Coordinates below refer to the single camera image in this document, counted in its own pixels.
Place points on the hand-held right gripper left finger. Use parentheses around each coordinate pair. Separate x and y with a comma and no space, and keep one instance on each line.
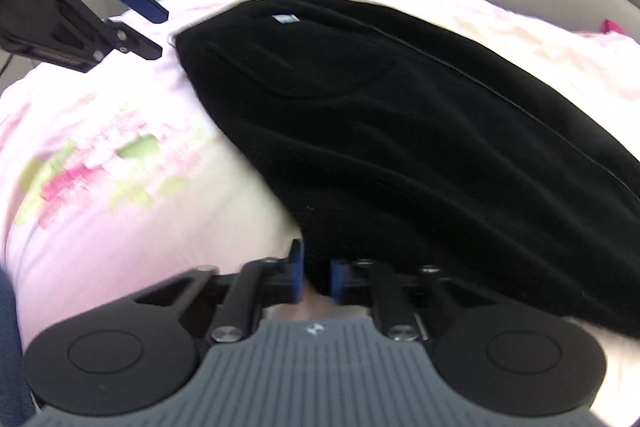
(297,259)

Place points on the magenta cloth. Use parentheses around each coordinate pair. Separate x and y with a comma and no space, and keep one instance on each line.
(614,28)

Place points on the pink floral blanket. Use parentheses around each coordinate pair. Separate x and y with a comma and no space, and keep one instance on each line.
(125,207)

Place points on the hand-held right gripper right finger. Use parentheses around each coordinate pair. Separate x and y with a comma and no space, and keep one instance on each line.
(338,279)

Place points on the black pants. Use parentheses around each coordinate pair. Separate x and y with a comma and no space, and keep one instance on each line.
(375,132)

